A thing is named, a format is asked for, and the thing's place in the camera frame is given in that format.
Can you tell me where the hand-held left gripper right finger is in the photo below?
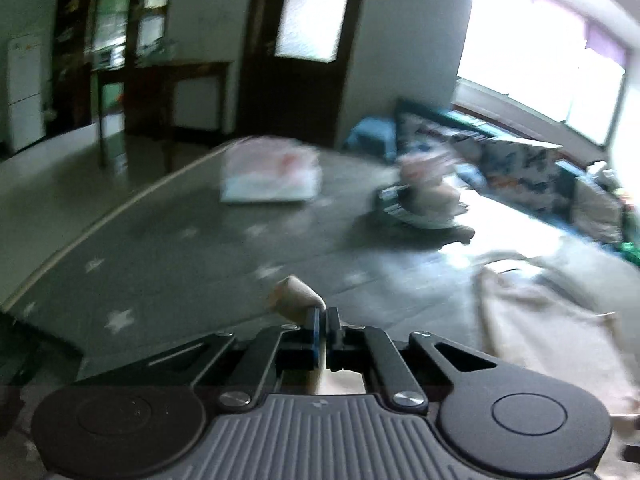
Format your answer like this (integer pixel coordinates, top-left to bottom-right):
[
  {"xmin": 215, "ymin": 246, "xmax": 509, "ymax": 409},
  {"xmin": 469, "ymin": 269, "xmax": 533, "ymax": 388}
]
[{"xmin": 325, "ymin": 306, "xmax": 547, "ymax": 412}]

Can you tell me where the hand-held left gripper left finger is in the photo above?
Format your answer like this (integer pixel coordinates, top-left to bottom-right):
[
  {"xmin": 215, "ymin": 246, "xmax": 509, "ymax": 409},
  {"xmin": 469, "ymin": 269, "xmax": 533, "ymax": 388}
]
[{"xmin": 75, "ymin": 307, "xmax": 322, "ymax": 412}]

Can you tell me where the cream sweatshirt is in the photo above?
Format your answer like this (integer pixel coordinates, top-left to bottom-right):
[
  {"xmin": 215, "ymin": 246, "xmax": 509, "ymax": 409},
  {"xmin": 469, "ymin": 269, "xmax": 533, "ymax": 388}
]
[{"xmin": 267, "ymin": 252, "xmax": 640, "ymax": 441}]

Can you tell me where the soft tissue pack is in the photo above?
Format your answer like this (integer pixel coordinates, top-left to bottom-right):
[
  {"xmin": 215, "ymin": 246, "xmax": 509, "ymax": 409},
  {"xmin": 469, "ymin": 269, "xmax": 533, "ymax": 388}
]
[{"xmin": 220, "ymin": 137, "xmax": 321, "ymax": 205}]

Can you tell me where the teal sofa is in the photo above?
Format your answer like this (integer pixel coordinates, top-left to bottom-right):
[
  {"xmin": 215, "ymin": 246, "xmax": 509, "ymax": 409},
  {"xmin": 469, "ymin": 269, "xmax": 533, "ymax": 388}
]
[{"xmin": 345, "ymin": 97, "xmax": 640, "ymax": 261}]

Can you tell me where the dark wooden door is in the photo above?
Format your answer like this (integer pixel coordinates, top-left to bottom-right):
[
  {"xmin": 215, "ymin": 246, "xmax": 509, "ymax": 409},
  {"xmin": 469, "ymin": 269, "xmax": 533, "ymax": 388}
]
[{"xmin": 235, "ymin": 0, "xmax": 371, "ymax": 148}]

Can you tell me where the large butterfly print cushion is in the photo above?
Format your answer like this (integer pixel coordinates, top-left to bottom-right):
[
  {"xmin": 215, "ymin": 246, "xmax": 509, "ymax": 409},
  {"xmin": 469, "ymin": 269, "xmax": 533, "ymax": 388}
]
[{"xmin": 477, "ymin": 135, "xmax": 563, "ymax": 211}]

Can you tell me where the dark wooden sideboard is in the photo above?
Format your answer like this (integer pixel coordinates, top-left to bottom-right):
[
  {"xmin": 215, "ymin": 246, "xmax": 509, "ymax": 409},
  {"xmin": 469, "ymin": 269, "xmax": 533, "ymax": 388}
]
[{"xmin": 95, "ymin": 60, "xmax": 233, "ymax": 166}]

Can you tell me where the grey cushion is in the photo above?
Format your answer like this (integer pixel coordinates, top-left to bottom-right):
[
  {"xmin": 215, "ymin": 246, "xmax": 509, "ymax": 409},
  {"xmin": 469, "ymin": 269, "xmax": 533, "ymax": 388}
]
[{"xmin": 572, "ymin": 175, "xmax": 626, "ymax": 243}]

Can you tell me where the window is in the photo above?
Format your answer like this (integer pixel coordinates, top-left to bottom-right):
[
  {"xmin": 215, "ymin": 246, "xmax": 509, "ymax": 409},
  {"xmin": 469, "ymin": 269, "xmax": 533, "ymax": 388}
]
[{"xmin": 452, "ymin": 0, "xmax": 633, "ymax": 148}]

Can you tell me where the white refrigerator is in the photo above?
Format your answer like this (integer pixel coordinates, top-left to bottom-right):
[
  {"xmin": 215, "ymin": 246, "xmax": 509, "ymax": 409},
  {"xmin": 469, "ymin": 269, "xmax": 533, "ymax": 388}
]
[{"xmin": 6, "ymin": 34, "xmax": 48, "ymax": 153}]

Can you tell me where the dark wooden glass cabinet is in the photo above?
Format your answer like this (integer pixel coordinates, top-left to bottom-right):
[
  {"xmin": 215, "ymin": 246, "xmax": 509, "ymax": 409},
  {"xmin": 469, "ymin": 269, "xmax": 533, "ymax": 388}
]
[{"xmin": 50, "ymin": 0, "xmax": 178, "ymax": 136}]

